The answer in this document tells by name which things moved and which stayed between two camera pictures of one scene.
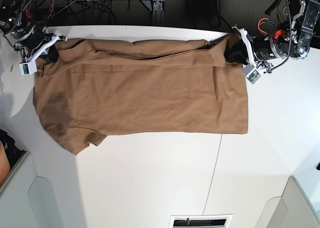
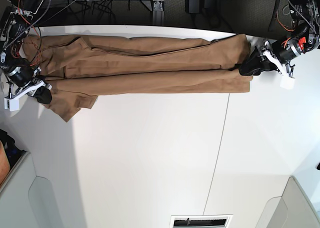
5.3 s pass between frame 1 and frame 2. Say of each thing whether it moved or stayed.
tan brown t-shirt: moved
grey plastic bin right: stayed
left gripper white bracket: moved
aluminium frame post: stayed
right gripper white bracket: moved
